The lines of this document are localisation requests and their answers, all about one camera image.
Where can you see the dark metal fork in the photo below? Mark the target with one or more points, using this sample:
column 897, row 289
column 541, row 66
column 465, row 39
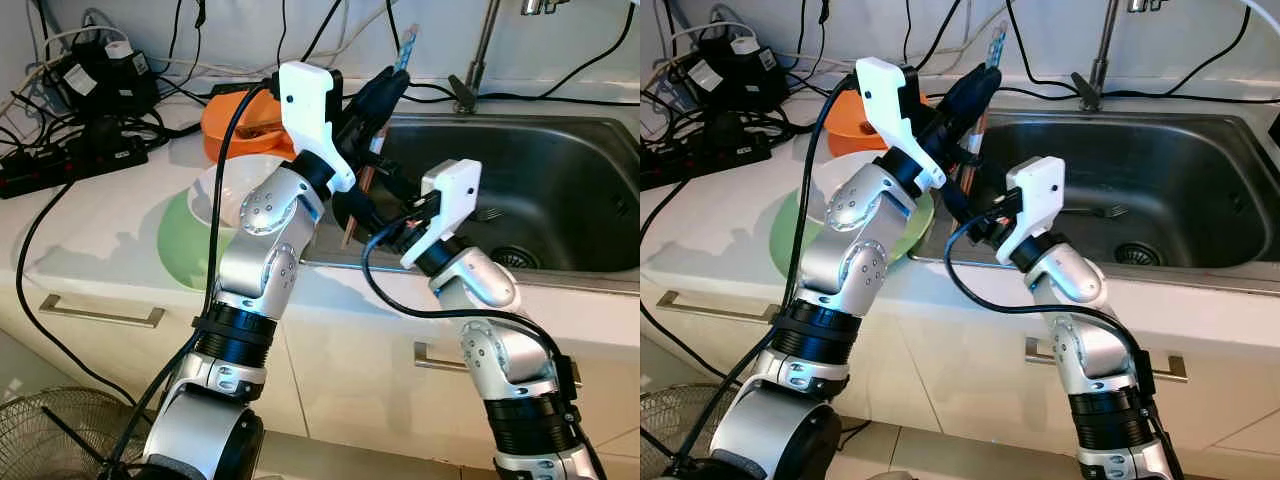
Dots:
column 490, row 214
column 1110, row 211

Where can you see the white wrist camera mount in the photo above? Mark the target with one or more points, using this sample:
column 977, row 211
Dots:
column 885, row 110
column 450, row 195
column 1035, row 195
column 305, row 110

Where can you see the round sink drain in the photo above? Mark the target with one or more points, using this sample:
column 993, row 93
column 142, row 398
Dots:
column 515, row 258
column 1138, row 254

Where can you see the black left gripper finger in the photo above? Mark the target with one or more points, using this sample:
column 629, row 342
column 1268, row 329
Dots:
column 393, row 88
column 980, row 90
column 966, row 130
column 380, row 125

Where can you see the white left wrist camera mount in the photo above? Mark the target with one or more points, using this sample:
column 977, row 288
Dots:
column 305, row 110
column 885, row 110

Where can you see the steel faucet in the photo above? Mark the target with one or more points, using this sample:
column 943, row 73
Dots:
column 480, row 55
column 1103, row 50

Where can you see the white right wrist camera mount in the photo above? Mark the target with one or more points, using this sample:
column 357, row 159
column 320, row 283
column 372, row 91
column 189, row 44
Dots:
column 450, row 195
column 1035, row 195

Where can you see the green plate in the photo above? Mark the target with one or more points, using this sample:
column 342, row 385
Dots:
column 185, row 250
column 790, row 240

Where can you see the orange plate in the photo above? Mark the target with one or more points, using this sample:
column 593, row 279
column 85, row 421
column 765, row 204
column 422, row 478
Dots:
column 845, row 120
column 225, row 110

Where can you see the black power strip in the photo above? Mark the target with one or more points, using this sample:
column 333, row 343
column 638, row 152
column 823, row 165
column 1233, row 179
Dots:
column 60, row 172
column 700, row 165

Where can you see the black power adapter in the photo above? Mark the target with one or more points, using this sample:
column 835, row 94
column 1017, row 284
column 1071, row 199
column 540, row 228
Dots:
column 130, row 70
column 708, row 80
column 755, row 65
column 80, row 85

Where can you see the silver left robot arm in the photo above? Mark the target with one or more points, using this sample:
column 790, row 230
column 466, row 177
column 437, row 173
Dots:
column 855, row 265
column 255, row 270

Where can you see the steel kitchen sink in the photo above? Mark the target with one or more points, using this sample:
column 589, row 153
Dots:
column 540, row 170
column 1170, row 165

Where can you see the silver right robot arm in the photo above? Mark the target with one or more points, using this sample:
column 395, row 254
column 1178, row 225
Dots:
column 1075, row 280
column 480, row 285

